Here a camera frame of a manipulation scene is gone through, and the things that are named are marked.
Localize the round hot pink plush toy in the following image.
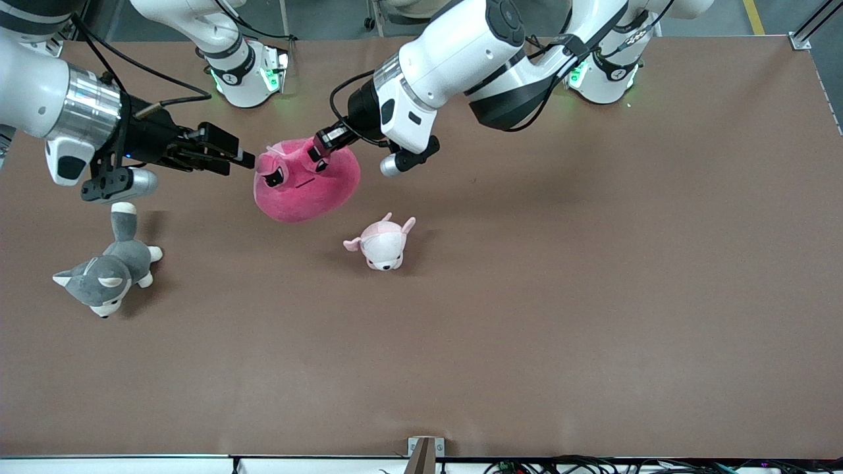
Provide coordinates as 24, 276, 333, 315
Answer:
254, 137, 362, 224

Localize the pale pink white plush puppy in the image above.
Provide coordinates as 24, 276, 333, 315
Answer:
342, 212, 417, 272

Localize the beige swivel stool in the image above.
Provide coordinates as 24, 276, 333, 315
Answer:
364, 0, 455, 35

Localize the grey white plush husky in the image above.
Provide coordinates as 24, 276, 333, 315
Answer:
53, 201, 164, 319

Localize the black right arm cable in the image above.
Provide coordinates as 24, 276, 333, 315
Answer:
68, 12, 213, 110

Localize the black right base cable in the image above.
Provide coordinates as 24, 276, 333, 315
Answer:
211, 0, 298, 41

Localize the aluminium frame profile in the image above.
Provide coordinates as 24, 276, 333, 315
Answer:
33, 25, 74, 59
789, 0, 843, 51

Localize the metal bracket with brown post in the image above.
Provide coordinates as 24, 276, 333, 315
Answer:
403, 436, 446, 474

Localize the tangle of black cables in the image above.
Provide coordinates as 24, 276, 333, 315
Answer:
484, 454, 843, 474

